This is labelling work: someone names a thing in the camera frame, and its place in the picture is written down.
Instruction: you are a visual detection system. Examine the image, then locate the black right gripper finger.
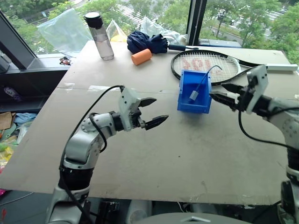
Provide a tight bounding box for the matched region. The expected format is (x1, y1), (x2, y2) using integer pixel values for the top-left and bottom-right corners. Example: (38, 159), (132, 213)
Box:
(221, 83), (244, 94)
(209, 92), (237, 109)

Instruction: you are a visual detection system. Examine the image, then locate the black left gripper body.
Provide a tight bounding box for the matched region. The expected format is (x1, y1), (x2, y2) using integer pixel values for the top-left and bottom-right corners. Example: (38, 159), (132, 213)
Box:
(130, 102), (147, 130)

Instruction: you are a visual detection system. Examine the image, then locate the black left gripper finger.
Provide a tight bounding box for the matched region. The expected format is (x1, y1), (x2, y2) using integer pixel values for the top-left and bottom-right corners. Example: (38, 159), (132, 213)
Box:
(144, 114), (170, 131)
(140, 97), (157, 109)

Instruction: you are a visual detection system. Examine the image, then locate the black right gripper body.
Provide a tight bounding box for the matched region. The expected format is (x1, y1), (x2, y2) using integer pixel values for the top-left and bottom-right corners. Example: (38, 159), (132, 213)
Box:
(233, 85), (252, 113)

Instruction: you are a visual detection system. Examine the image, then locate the blue plastic bin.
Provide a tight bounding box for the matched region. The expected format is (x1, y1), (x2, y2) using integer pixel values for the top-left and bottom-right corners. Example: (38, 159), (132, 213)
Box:
(177, 69), (213, 114)

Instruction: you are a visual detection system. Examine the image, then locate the black and white tennis racket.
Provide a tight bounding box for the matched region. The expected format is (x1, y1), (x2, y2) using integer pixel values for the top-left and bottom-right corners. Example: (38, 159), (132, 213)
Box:
(171, 50), (299, 86)

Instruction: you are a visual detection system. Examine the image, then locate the orange foam cylinder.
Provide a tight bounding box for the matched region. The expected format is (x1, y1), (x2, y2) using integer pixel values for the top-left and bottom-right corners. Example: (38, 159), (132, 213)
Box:
(131, 48), (153, 66)

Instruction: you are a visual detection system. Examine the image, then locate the navy folded umbrella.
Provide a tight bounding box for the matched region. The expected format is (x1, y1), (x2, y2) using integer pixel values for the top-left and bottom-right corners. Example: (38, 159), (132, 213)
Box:
(127, 31), (199, 55)

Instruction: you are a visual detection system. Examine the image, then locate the clear crumpled plastic bag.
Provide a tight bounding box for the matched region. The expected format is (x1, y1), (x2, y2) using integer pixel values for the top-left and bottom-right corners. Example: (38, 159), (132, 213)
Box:
(139, 16), (188, 46)

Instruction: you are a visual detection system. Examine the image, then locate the clear water bottle black lid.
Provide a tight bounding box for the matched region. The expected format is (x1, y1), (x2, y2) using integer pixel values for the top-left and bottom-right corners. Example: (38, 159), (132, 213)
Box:
(83, 12), (115, 61)

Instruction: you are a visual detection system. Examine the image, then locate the yellow plastic bag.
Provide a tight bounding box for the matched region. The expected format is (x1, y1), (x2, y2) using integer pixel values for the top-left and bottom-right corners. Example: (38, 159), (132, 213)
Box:
(106, 20), (128, 43)

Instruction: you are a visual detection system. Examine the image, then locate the small red black clutter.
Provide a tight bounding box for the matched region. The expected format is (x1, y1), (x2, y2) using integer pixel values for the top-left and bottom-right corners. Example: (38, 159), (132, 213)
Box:
(58, 56), (72, 66)

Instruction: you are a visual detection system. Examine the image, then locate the grey rounded robot body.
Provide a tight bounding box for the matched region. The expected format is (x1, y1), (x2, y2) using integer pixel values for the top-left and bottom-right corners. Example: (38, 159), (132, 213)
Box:
(137, 211), (255, 224)

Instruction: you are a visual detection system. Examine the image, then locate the bluish clear plastic bag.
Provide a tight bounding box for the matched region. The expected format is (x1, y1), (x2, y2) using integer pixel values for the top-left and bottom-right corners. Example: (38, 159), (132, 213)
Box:
(36, 8), (94, 53)

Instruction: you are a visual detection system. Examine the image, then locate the purple patterned object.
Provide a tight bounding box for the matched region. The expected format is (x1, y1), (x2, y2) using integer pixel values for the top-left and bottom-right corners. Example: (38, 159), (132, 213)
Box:
(3, 85), (22, 101)

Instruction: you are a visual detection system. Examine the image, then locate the brown cardboard piece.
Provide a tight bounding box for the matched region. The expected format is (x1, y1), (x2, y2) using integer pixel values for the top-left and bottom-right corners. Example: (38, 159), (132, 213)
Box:
(0, 111), (16, 131)

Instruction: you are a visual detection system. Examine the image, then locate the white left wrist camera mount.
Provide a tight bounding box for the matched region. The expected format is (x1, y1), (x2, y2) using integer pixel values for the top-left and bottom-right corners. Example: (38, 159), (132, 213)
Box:
(118, 87), (142, 132)

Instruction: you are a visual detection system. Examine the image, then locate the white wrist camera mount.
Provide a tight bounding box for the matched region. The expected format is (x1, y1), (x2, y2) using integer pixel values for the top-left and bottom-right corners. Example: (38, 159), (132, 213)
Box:
(118, 87), (142, 132)
(246, 64), (269, 114)

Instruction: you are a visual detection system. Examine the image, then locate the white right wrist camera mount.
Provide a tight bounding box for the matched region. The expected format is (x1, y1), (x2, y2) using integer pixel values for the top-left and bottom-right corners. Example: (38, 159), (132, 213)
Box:
(246, 64), (269, 114)

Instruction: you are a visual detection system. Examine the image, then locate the thin blue cable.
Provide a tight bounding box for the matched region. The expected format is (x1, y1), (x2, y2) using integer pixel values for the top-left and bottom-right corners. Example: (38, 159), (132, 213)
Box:
(195, 65), (224, 94)

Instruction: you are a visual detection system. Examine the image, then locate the white cable coupler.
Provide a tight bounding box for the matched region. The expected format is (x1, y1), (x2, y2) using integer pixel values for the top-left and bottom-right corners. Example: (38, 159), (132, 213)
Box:
(188, 90), (200, 102)

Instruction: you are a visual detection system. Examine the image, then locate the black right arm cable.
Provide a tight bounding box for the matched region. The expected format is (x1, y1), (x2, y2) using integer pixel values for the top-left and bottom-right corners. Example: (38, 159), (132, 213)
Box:
(238, 109), (289, 149)

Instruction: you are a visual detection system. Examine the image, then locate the black window frame post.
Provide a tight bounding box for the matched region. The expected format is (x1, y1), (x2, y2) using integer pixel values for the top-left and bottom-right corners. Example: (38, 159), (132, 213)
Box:
(185, 0), (207, 47)

